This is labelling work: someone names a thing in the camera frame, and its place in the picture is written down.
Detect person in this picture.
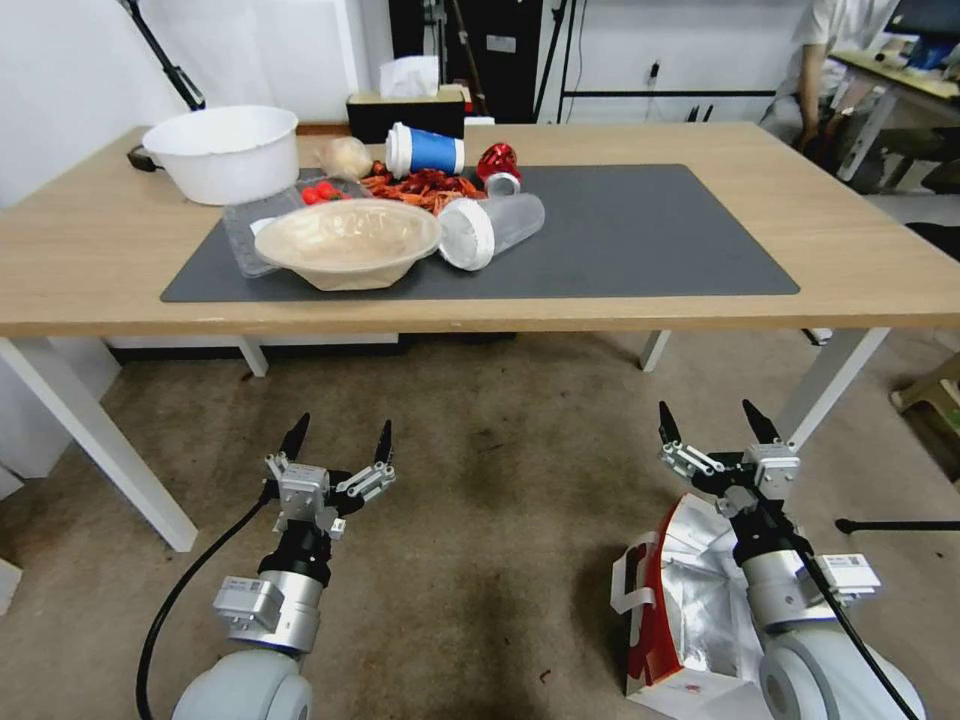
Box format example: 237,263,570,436
757,0,901,151

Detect white plastic basin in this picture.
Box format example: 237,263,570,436
141,105,301,207

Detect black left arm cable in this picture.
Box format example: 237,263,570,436
135,491,283,720

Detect black floor stand leg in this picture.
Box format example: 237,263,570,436
834,517,960,535

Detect beige lidded takeaway bowl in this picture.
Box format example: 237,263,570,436
253,200,444,292

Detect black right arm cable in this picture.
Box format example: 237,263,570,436
749,479,928,720

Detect dark grey table mat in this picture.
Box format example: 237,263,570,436
160,164,802,304

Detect black tripod leg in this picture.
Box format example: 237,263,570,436
119,0,208,112

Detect clear cup with white lid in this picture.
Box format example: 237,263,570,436
437,192,547,273

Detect black cabinet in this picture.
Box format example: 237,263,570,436
388,0,543,125

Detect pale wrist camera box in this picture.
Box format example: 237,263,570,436
742,440,801,489
275,463,333,526

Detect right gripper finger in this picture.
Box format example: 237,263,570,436
742,399,781,451
657,401,712,481

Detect clear plastic food tray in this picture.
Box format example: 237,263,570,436
222,176,376,280

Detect black light stand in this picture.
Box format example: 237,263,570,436
533,0,580,125

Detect beige plastic stool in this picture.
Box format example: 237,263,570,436
890,373,960,459

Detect clear bag with bread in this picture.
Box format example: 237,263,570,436
314,137,374,181

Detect red white foil delivery bag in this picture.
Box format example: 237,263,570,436
611,493,774,720

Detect background work desk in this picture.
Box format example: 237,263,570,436
828,48,960,181

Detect crushed red drink can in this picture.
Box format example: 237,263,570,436
476,142,524,196

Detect black tissue box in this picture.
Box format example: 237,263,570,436
345,83,466,145

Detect wooden table with white legs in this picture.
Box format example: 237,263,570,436
0,119,960,553

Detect red crayfish shells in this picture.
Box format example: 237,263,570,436
359,168,481,213

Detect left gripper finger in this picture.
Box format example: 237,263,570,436
263,413,311,481
333,419,397,504

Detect white tissue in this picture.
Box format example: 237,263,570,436
378,56,441,99

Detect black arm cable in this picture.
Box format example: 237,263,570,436
749,479,928,720
135,491,283,720

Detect blue white paper cup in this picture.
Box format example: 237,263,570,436
385,122,466,177

